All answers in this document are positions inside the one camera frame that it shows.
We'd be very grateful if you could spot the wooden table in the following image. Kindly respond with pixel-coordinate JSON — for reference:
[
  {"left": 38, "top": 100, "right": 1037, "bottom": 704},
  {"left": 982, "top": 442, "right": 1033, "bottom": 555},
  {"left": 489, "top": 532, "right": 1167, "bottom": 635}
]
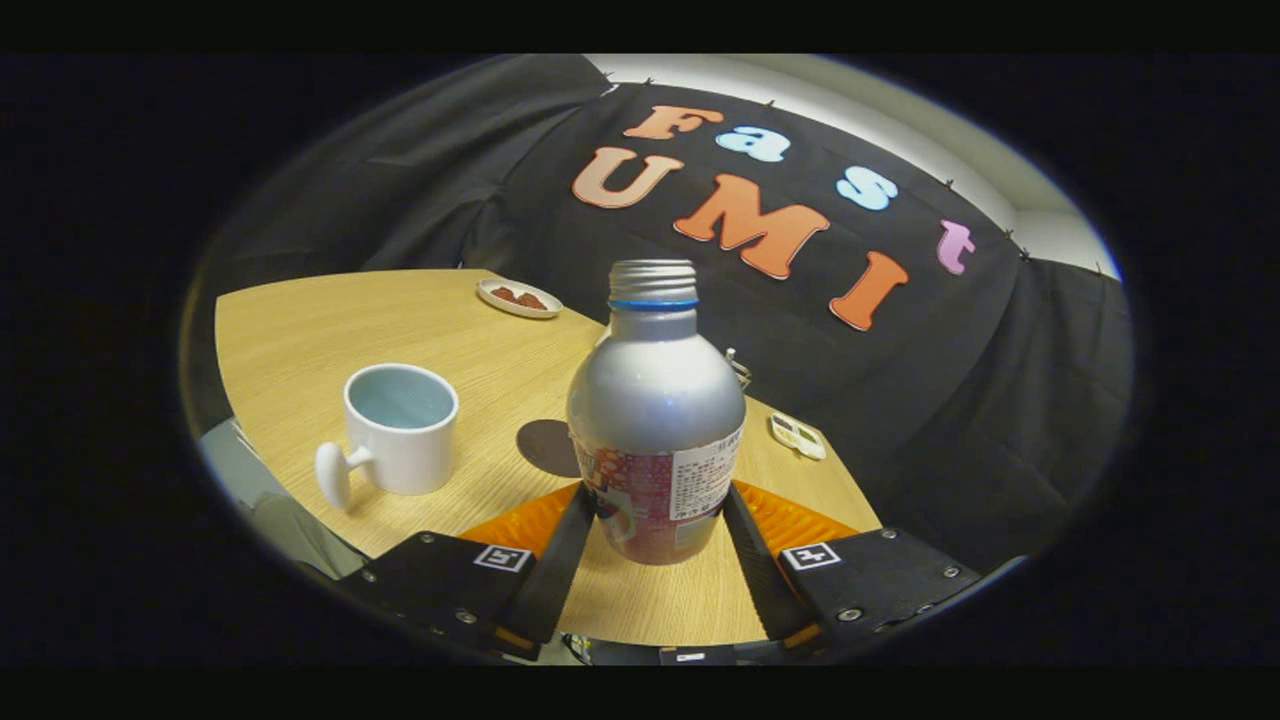
[{"left": 215, "top": 268, "right": 883, "bottom": 647}]

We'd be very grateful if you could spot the white round plate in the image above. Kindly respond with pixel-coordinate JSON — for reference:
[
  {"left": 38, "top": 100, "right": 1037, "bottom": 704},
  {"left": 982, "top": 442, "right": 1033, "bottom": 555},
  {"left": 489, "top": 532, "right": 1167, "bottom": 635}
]
[{"left": 476, "top": 278, "right": 564, "bottom": 320}]

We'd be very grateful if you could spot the silver juice bottle red label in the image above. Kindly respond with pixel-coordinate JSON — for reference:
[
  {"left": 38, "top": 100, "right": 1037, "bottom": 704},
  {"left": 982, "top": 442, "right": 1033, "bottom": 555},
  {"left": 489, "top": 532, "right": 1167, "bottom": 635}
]
[{"left": 566, "top": 259, "right": 747, "bottom": 567}]

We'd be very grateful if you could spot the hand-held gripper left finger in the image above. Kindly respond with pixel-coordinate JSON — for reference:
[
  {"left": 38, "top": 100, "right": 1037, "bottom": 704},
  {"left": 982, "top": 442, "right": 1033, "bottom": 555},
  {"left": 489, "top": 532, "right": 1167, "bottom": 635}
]
[{"left": 335, "top": 482, "right": 598, "bottom": 661}]

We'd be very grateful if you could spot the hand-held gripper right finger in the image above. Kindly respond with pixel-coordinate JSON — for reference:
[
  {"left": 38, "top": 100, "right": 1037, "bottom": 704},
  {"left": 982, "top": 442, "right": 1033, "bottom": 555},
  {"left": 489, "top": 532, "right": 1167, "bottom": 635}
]
[{"left": 722, "top": 480, "right": 986, "bottom": 656}]

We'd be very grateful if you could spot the white divided tray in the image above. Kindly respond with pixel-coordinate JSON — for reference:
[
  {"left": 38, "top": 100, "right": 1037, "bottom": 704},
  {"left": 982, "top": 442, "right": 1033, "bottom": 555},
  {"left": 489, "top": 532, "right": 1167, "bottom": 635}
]
[{"left": 769, "top": 412, "right": 828, "bottom": 462}]

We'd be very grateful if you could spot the round brown coaster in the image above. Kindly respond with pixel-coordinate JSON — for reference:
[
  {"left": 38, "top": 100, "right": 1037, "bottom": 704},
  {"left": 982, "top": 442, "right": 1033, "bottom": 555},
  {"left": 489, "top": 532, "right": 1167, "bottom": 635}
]
[{"left": 516, "top": 419, "right": 583, "bottom": 479}]

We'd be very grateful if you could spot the white cup blue inside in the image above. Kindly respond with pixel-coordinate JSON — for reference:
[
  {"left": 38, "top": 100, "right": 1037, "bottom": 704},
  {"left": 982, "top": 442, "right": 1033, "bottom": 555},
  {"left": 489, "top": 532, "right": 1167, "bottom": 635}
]
[{"left": 315, "top": 363, "right": 460, "bottom": 513}]

